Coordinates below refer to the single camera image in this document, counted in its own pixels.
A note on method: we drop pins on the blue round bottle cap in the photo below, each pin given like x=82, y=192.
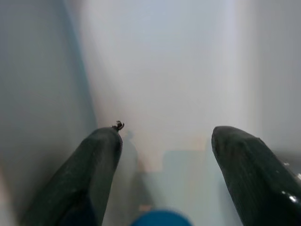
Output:
x=162, y=219

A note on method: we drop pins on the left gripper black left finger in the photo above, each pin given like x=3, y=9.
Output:
x=82, y=179

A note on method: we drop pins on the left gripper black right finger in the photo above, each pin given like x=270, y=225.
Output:
x=261, y=183

